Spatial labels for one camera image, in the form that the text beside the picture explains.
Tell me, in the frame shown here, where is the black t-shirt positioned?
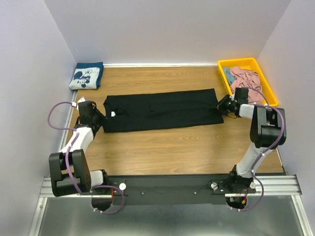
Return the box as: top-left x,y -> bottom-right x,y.
103,88 -> 223,133

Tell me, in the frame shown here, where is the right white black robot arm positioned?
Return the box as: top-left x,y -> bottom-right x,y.
211,95 -> 286,193

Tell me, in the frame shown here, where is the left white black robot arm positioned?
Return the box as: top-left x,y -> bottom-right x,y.
49,111 -> 109,197

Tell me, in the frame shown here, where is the light blue garment in bin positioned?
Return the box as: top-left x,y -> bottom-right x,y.
222,67 -> 235,86

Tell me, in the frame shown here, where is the pink t-shirt in bin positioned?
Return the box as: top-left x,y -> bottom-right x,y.
230,66 -> 264,104

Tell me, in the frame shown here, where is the yellow plastic bin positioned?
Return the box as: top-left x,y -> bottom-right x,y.
218,58 -> 279,107

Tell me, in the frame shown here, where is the folded blue cartoon t-shirt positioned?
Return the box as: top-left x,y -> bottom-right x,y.
68,62 -> 104,90

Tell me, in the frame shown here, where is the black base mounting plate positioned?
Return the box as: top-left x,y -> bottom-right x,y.
108,174 -> 255,206

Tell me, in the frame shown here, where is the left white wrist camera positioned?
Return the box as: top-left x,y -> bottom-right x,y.
77,97 -> 95,117

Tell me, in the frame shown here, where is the aluminium frame rail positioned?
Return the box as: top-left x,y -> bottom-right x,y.
40,175 -> 302,197

